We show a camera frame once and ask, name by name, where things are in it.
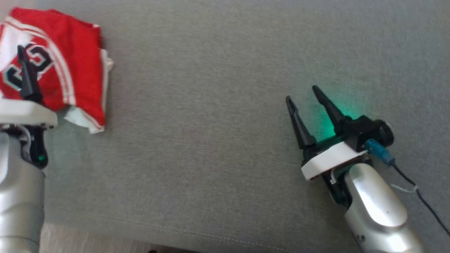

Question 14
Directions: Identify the black cable blue connector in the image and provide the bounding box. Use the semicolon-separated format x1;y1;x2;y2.
365;138;450;236

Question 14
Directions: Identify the red basketball jersey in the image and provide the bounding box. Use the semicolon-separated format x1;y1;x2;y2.
0;7;115;135

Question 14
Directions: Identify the grey fabric sofa cushion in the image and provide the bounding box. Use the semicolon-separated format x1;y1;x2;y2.
0;0;450;253

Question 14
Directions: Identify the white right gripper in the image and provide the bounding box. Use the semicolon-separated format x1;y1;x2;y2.
285;85;368;208

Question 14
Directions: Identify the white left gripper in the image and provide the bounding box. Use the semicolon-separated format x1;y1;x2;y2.
0;45;58;169

